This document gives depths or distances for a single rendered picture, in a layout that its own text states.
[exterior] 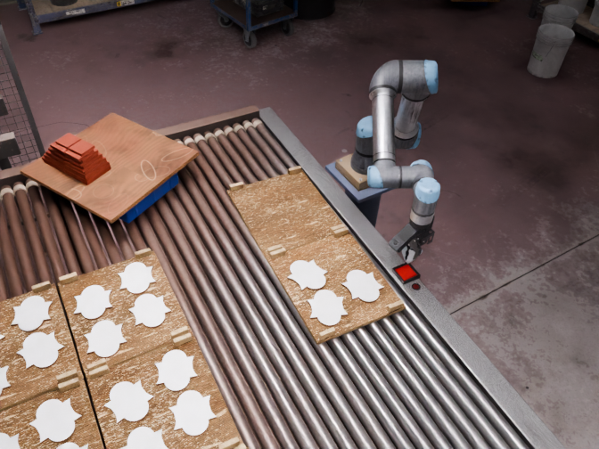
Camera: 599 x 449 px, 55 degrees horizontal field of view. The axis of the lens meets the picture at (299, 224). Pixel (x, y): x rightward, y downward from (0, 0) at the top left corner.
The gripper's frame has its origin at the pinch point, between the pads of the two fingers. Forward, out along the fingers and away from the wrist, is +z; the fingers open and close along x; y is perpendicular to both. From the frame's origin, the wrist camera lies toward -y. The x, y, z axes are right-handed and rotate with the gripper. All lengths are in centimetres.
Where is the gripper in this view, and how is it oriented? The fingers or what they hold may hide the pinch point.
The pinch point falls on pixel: (406, 260)
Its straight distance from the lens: 210.7
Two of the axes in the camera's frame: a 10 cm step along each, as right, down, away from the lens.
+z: -0.3, 7.1, 7.0
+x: -5.9, -5.8, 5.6
